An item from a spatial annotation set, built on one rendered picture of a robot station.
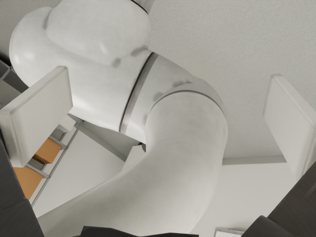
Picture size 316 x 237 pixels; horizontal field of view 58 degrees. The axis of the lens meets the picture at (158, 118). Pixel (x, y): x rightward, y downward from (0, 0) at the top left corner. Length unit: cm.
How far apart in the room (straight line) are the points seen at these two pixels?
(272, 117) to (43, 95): 13
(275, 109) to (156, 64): 24
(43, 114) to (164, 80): 23
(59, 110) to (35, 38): 24
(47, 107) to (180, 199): 9
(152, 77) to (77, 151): 457
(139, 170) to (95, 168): 487
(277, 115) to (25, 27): 34
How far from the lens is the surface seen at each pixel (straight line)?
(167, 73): 38
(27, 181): 417
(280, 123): 17
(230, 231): 351
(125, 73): 37
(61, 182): 480
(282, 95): 17
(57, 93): 18
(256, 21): 223
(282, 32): 227
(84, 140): 499
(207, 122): 27
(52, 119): 18
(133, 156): 432
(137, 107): 37
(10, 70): 427
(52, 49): 40
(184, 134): 23
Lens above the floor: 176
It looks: 29 degrees down
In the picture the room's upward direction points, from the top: 156 degrees counter-clockwise
